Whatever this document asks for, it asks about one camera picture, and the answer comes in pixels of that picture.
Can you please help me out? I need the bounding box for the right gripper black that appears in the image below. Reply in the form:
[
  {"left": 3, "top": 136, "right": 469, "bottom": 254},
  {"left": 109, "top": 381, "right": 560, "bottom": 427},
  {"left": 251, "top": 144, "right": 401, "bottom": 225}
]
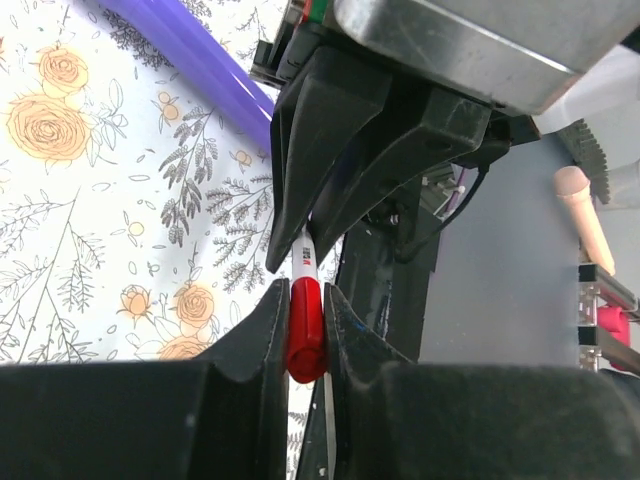
[{"left": 252, "top": 1, "right": 639, "bottom": 273}]

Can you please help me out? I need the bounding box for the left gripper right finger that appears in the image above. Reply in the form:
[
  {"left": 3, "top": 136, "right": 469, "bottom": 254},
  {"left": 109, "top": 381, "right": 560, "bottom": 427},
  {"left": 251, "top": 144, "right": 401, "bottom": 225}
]
[{"left": 297, "top": 285, "right": 639, "bottom": 479}]

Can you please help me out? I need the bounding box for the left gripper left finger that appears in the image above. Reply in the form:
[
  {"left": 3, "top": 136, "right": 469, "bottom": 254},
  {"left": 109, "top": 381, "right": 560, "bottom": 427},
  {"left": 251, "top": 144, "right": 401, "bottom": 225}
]
[{"left": 1, "top": 280, "right": 290, "bottom": 479}]

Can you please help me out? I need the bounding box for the red white marker pen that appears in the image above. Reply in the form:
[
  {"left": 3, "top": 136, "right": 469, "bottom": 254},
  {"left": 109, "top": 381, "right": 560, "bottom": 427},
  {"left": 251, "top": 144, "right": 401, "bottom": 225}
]
[{"left": 286, "top": 227, "right": 327, "bottom": 384}]

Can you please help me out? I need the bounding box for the purple toy microphone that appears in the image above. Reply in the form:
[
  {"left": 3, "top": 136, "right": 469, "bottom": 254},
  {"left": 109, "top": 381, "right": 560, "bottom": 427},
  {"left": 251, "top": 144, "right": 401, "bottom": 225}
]
[{"left": 100, "top": 0, "right": 274, "bottom": 151}]

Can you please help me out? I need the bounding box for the floral table mat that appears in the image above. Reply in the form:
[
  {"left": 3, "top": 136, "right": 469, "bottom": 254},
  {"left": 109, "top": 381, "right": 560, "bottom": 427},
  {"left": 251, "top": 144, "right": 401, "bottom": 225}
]
[{"left": 1, "top": 1, "right": 273, "bottom": 364}]

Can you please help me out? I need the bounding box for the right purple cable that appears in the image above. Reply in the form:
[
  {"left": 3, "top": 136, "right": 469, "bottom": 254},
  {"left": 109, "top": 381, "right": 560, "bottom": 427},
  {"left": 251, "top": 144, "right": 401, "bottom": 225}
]
[{"left": 447, "top": 167, "right": 474, "bottom": 216}]

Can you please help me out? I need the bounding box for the beige wooden handle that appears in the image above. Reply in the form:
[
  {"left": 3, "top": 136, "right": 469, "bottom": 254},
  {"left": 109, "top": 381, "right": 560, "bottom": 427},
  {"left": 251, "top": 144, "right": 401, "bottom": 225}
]
[{"left": 553, "top": 166, "right": 615, "bottom": 275}]

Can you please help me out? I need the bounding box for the aluminium frame rail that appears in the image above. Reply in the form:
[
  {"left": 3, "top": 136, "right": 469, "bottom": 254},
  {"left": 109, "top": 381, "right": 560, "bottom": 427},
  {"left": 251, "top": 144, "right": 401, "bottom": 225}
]
[{"left": 578, "top": 264, "right": 639, "bottom": 376}]

